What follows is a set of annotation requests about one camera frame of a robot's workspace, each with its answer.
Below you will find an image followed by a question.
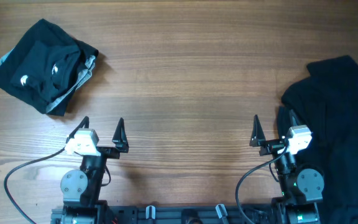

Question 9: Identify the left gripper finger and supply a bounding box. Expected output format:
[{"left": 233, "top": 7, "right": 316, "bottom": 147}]
[
  {"left": 66, "top": 116, "right": 90, "bottom": 143},
  {"left": 112, "top": 118, "right": 129, "bottom": 153}
]

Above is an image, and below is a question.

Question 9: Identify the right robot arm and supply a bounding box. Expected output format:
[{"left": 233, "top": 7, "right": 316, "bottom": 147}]
[{"left": 250, "top": 110, "right": 324, "bottom": 224}]

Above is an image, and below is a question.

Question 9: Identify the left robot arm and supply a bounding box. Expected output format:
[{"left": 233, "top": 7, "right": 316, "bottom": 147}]
[{"left": 50, "top": 116, "right": 129, "bottom": 224}]

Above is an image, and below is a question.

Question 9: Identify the black clothes pile right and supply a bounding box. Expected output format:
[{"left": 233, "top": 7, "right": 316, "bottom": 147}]
[{"left": 277, "top": 55, "right": 358, "bottom": 223}]

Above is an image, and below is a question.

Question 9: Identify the folded black clothes stack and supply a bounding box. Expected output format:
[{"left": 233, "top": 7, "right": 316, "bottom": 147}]
[{"left": 0, "top": 19, "right": 99, "bottom": 116}]

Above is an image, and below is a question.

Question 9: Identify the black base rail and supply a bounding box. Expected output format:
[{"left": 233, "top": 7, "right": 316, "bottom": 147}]
[{"left": 50, "top": 203, "right": 291, "bottom": 224}]

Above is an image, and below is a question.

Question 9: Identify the left white rail clip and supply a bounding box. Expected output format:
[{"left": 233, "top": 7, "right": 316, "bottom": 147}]
[{"left": 145, "top": 205, "right": 156, "bottom": 220}]

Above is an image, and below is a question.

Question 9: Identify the white rail clip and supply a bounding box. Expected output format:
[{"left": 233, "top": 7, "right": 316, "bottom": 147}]
[
  {"left": 145, "top": 205, "right": 156, "bottom": 220},
  {"left": 215, "top": 203, "right": 229, "bottom": 224}
]

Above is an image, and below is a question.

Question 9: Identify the right white rail clip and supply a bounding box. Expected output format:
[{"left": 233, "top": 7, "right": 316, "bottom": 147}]
[{"left": 215, "top": 203, "right": 229, "bottom": 224}]

